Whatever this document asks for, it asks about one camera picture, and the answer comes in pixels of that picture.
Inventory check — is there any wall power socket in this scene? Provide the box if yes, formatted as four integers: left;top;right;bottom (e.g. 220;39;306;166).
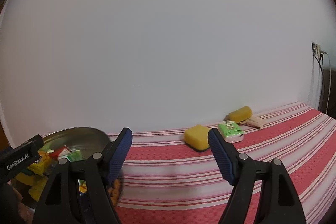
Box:
311;42;321;60

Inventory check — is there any red snack packet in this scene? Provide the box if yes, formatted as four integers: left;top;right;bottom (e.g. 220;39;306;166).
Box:
49;145;71;160

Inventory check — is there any plain yellow sponge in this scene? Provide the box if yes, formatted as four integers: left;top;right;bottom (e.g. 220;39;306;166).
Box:
183;124;210;152

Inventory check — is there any yellow sponge by wall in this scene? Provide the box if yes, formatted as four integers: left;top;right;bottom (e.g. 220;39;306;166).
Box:
228;106;253;123

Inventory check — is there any black power cable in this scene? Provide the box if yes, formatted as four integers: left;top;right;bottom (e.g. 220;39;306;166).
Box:
313;52;326;112

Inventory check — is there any light green tissue pack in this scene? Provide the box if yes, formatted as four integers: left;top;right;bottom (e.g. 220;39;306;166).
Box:
218;121;244;143

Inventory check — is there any yellow cracker packet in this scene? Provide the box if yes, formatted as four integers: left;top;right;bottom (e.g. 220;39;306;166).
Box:
15;151;56;202

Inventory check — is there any round metal cookie tin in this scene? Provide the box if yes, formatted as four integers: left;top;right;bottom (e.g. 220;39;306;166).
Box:
14;127;121;221

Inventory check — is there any beige snack packet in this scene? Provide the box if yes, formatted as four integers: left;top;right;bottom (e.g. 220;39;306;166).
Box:
240;116;265;129

